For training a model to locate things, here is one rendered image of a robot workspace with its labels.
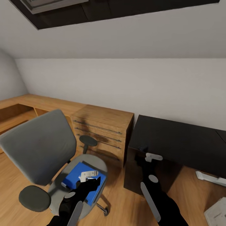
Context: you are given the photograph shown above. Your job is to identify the folder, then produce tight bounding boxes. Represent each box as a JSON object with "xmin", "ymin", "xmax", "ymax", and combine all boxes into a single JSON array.
[{"xmin": 61, "ymin": 162, "xmax": 106, "ymax": 206}]

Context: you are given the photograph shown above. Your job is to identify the mouse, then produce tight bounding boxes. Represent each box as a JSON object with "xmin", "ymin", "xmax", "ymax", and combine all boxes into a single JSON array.
[{"xmin": 138, "ymin": 144, "xmax": 148, "ymax": 152}]

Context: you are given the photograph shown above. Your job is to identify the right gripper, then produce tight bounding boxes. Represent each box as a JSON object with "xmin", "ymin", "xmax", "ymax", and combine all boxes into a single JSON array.
[{"xmin": 134, "ymin": 152, "xmax": 158, "ymax": 170}]

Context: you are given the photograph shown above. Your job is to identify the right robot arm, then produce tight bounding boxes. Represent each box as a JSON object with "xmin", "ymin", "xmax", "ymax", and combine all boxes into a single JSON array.
[{"xmin": 134, "ymin": 152, "xmax": 189, "ymax": 226}]

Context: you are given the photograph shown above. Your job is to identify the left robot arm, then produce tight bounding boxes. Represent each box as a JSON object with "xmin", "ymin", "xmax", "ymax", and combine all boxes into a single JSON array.
[{"xmin": 47, "ymin": 170, "xmax": 101, "ymax": 226}]

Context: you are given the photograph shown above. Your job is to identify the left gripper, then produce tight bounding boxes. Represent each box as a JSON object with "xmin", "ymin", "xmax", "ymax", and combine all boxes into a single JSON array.
[{"xmin": 76, "ymin": 177, "xmax": 101, "ymax": 195}]

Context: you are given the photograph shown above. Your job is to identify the swivel chair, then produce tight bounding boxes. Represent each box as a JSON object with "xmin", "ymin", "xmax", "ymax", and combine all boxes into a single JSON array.
[{"xmin": 0, "ymin": 109, "xmax": 109, "ymax": 220}]

